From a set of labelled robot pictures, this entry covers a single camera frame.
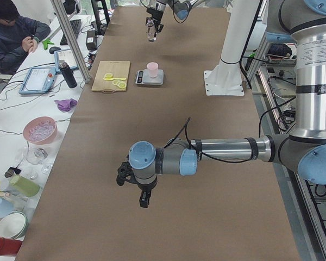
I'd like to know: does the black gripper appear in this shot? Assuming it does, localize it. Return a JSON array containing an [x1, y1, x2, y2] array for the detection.
[[136, 179, 158, 208], [146, 3, 165, 33]]

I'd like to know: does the glass sauce bottle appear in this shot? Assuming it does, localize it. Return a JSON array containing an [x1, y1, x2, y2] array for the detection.
[[147, 20, 156, 42]]

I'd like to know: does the pink plastic cup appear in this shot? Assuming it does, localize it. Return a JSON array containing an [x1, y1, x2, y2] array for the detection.
[[147, 62, 159, 78]]

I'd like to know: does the silver kitchen scale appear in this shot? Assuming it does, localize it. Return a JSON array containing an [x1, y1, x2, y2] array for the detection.
[[134, 69, 164, 86]]

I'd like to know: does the light blue cup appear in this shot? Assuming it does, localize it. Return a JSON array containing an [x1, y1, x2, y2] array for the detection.
[[0, 197, 14, 218]]

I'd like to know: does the red cup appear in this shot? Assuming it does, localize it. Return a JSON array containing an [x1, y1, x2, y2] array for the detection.
[[0, 237, 23, 257]]

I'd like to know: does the bamboo cutting board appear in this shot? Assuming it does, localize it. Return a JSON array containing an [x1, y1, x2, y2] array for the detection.
[[91, 61, 130, 93]]

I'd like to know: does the lemon slice front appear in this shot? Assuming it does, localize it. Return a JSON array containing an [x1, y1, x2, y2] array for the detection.
[[103, 72, 113, 80]]

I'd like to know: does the yellow plastic knife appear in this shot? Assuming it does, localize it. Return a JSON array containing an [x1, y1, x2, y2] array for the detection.
[[107, 77, 127, 81]]

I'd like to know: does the black keyboard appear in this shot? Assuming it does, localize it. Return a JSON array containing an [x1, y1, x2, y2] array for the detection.
[[60, 19, 82, 46]]

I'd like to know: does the far teach pendant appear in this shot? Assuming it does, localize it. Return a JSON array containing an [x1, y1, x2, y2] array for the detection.
[[54, 49, 78, 73]]

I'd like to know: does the teach pendant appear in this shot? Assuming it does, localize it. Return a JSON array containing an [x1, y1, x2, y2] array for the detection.
[[18, 67, 57, 95], [54, 49, 78, 73]]

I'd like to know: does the black water bottle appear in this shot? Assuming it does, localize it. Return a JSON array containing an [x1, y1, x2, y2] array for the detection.
[[58, 60, 77, 89]]

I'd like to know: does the computer mouse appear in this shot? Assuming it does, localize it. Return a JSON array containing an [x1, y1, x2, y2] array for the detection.
[[49, 46, 61, 54]]

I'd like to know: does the wine glass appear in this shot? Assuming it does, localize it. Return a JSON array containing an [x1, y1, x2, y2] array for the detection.
[[22, 148, 53, 175]]

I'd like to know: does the green tumbler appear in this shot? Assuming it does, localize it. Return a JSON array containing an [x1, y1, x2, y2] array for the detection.
[[9, 175, 40, 197]]

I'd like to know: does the purple cloth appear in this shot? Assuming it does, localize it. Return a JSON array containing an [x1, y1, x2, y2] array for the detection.
[[55, 98, 78, 112]]

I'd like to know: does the pink bowl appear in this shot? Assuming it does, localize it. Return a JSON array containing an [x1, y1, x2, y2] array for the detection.
[[23, 116, 58, 145]]

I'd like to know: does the near teach pendant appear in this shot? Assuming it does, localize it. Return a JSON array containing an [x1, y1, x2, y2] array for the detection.
[[18, 67, 57, 95]]

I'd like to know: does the white green bowl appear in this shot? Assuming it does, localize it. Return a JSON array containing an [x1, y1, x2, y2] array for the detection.
[[0, 212, 28, 239]]

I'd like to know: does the seated person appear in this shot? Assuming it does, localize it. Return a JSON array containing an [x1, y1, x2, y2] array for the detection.
[[0, 1, 51, 74]]

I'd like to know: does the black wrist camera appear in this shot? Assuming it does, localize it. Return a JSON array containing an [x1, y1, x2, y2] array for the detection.
[[116, 161, 136, 186]]

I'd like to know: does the white camera pillar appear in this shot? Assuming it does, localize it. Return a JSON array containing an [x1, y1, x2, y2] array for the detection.
[[204, 0, 262, 96]]

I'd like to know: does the aluminium frame post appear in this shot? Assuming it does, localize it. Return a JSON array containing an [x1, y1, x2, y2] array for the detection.
[[51, 0, 91, 83]]

